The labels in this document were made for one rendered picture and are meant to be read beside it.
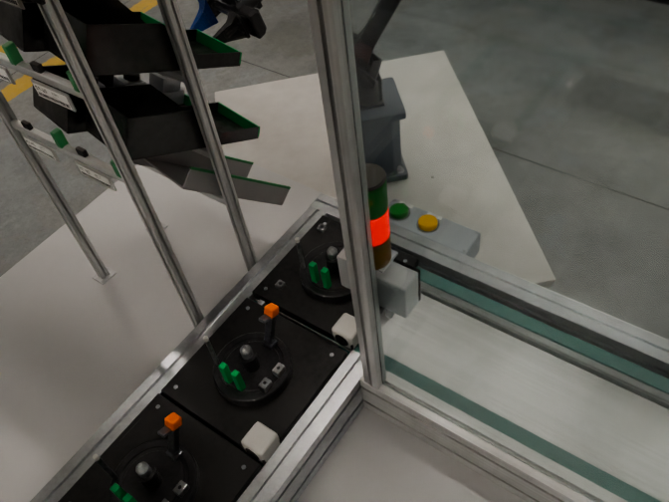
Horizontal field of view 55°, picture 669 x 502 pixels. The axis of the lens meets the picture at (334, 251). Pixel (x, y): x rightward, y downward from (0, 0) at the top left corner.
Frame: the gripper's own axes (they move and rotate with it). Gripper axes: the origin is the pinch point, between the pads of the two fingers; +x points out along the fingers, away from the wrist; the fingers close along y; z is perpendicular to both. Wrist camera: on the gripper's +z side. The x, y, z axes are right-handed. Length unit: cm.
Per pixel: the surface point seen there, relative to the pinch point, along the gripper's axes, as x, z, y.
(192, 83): 17.1, 12.3, 23.9
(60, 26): 28, 35, 27
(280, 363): 40, -22, 50
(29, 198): 57, -118, -166
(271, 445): 51, -21, 59
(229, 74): -62, -149, -168
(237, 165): 14.1, -24.3, 7.5
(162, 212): 31, -38, -13
